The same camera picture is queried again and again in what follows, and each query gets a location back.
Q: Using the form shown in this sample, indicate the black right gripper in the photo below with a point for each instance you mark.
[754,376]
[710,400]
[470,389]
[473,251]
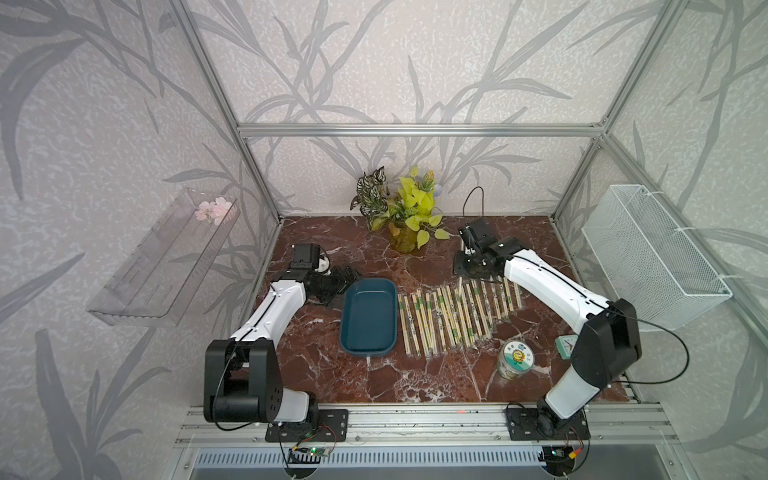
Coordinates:
[457,267]

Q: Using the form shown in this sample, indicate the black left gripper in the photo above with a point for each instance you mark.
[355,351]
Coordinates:
[342,282]

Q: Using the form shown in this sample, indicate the chopstick pair twelfth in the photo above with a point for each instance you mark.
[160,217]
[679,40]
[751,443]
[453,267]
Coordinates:
[508,296]

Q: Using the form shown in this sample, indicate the chopstick pair eleventh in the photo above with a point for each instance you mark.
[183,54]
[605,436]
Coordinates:
[496,302]

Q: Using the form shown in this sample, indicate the teal plastic storage box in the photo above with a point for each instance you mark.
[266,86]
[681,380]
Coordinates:
[369,323]

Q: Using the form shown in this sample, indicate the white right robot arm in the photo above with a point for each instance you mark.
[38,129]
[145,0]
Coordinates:
[608,338]

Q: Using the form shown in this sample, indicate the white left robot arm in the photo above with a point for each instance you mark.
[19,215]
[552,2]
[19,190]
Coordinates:
[242,378]

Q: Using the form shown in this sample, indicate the wrapped chopsticks green band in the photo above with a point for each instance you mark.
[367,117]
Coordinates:
[462,300]

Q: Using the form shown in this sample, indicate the wrapped chopsticks panda print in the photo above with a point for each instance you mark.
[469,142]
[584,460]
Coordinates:
[517,296]

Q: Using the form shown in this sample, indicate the artificial green potted plant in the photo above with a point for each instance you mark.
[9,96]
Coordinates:
[409,215]

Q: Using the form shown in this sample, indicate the round canister with green label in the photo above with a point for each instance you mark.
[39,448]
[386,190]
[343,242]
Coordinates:
[515,359]

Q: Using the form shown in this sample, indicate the small teal alarm clock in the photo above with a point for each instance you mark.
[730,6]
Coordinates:
[565,345]

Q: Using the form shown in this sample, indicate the pink artificial flower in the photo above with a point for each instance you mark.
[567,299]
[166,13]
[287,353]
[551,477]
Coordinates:
[214,211]

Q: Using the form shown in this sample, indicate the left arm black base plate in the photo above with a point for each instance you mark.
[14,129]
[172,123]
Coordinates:
[324,425]

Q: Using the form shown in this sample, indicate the white wire mesh basket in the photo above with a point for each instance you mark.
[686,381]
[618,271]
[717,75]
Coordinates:
[650,261]

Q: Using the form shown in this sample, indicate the clear acrylic wall shelf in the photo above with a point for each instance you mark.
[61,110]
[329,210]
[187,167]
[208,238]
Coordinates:
[158,281]

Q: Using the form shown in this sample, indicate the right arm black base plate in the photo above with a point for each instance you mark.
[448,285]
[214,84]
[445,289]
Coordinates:
[540,424]

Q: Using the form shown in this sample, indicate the aluminium front rail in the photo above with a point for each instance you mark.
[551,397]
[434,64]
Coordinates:
[481,424]

